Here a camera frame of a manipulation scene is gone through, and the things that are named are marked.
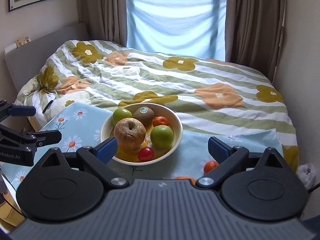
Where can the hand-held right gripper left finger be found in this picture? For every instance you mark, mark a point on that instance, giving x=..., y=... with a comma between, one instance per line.
x=107, y=148

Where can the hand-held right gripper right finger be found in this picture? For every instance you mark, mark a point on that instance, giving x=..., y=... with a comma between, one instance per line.
x=217, y=148

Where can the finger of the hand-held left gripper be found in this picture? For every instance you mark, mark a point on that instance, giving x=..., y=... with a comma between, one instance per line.
x=21, y=110
x=41, y=137

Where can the wrinkled brown apple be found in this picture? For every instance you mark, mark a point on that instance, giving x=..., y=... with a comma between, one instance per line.
x=129, y=133

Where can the small green apple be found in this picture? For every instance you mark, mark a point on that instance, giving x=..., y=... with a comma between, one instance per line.
x=122, y=116

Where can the red cherry tomato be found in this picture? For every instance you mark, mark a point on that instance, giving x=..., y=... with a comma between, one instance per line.
x=145, y=154

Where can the cream ceramic bowl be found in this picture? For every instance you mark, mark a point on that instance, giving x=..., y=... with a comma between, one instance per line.
x=175, y=127

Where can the brown kiwi with sticker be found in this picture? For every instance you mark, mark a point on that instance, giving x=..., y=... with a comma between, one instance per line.
x=143, y=115

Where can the large green apple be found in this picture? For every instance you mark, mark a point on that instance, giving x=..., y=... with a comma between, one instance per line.
x=162, y=137

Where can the small reddish mandarin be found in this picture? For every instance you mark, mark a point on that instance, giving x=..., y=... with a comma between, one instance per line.
x=210, y=166

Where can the small black object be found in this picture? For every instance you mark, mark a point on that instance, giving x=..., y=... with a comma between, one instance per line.
x=48, y=105

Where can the blue daisy tablecloth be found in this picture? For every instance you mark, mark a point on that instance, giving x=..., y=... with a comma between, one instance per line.
x=80, y=122

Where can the large orange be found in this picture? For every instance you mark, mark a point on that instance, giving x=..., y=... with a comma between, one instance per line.
x=185, y=178

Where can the grey headboard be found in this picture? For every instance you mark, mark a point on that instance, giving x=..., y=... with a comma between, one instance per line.
x=37, y=52

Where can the small patterned box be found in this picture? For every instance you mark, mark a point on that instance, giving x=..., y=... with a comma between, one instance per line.
x=23, y=40

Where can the floral striped blanket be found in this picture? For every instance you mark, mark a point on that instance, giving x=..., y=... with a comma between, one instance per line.
x=200, y=80

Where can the white plastic bag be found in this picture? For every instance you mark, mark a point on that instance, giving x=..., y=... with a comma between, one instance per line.
x=306, y=173

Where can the light blue window cloth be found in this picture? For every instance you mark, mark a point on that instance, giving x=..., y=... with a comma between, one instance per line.
x=175, y=25

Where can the brown curtain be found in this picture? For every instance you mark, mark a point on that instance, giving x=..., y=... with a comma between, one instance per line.
x=107, y=10
x=252, y=20

